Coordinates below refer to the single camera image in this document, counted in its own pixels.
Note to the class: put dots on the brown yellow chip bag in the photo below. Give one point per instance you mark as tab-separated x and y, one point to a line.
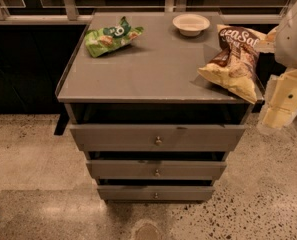
234	68

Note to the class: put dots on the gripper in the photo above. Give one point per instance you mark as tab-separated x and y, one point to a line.
293	40

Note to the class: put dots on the green chip bag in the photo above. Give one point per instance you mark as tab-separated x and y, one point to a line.
108	39

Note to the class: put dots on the white bowl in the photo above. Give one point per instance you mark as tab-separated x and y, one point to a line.
191	25

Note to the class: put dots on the grey bottom drawer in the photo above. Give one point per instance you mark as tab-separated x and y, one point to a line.
155	193

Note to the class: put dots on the grey drawer cabinet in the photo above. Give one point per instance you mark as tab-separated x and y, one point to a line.
153	80

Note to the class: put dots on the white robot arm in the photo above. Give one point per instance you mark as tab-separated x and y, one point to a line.
282	41

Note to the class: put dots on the grey drawer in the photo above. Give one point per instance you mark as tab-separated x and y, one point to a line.
156	137
155	169
155	193

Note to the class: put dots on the grey top drawer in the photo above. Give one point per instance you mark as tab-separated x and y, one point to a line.
156	137

